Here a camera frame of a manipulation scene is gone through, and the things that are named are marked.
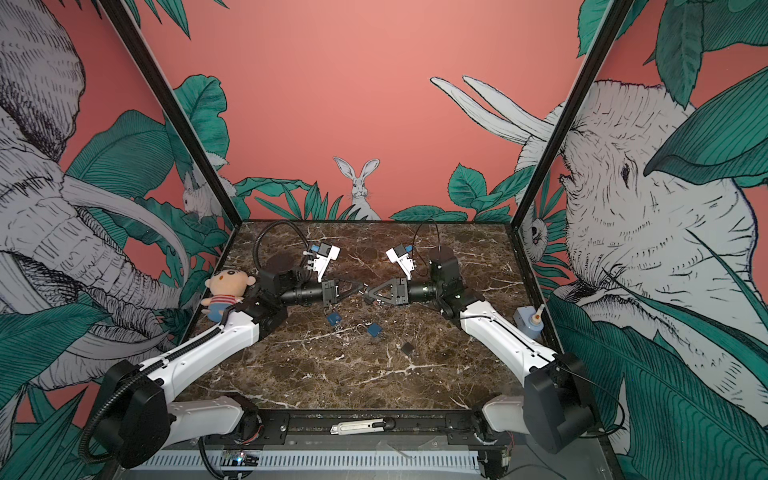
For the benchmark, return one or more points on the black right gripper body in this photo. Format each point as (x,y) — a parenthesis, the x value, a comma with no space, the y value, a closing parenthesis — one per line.
(426,292)

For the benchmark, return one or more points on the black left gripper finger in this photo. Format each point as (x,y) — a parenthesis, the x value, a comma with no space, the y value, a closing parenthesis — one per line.
(352,283)
(335,295)

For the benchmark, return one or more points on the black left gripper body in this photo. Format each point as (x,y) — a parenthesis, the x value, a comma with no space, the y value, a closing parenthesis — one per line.
(307,295)

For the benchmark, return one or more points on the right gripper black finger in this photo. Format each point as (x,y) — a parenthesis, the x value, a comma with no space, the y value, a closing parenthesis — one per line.
(385,289)
(378,300)

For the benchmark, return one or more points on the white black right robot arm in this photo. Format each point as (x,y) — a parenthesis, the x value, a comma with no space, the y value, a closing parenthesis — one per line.
(557,405)

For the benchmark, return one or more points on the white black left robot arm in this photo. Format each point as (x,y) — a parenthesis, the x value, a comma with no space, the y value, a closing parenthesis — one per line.
(137,412)

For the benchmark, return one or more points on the blue padlock left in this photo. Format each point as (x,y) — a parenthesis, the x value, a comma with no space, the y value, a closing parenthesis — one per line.
(334,319)

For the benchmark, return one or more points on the blue padlock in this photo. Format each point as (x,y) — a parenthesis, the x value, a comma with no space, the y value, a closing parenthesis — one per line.
(334,319)
(374,330)

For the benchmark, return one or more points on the blue padlock right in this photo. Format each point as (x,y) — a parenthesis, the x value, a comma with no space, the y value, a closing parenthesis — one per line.
(374,330)

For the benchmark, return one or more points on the plush doll striped shirt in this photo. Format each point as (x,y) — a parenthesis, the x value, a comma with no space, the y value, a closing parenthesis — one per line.
(226,288)

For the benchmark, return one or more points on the white utility knife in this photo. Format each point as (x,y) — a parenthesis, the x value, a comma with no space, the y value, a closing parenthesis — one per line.
(363,426)

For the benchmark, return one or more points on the small green circuit board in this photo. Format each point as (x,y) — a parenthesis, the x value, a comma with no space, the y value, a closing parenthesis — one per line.
(238,460)

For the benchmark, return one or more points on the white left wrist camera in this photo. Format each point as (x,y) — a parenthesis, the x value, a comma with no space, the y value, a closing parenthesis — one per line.
(319,257)

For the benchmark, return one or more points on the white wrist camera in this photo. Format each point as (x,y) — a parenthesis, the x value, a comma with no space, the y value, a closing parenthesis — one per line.
(319,257)
(401,255)

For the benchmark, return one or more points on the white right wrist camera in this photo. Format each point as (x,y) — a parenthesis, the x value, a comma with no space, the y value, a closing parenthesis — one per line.
(401,255)

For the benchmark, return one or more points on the black front mounting rail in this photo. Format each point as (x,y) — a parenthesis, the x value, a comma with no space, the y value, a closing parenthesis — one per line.
(276,426)

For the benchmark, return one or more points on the black left frame post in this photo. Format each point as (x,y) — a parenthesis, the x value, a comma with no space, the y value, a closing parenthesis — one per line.
(124,24)

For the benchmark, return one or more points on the black frame post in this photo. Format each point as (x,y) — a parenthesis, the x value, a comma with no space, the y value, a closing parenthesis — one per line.
(124,24)
(613,19)

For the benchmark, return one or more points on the white slotted cable duct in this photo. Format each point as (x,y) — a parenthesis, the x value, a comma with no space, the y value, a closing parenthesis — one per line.
(308,460)

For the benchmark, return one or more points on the black right frame post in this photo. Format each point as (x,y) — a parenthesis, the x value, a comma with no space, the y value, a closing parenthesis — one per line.
(613,19)

